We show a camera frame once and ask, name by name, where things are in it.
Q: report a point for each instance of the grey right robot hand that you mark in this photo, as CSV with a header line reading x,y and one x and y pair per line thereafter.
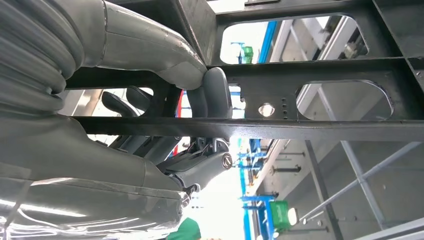
x,y
82,159

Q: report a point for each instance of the red barrier belt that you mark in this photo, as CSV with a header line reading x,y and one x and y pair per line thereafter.
x,y
180,102

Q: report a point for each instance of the person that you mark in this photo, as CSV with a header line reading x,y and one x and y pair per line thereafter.
x,y
185,230

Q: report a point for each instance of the small green sign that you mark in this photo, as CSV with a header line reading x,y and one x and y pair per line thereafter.
x,y
247,54

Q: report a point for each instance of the green lit sign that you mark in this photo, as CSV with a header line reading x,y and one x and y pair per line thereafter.
x,y
280,217

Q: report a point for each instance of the grey ceiling truss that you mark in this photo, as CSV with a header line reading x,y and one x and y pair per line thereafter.
x,y
362,180

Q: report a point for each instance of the pale ceiling rail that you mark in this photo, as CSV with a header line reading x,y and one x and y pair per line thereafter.
x,y
397,232

